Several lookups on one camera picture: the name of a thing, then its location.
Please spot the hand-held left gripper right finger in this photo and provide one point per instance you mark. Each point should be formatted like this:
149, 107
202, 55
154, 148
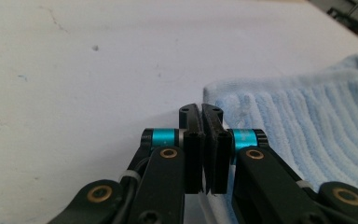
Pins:
217, 155

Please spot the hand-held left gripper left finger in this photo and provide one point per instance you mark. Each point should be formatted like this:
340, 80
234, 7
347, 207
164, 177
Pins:
194, 155

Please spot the blue striped towel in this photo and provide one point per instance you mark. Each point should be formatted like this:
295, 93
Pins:
307, 124

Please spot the white foam mat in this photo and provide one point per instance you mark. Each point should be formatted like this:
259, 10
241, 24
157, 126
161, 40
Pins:
90, 77

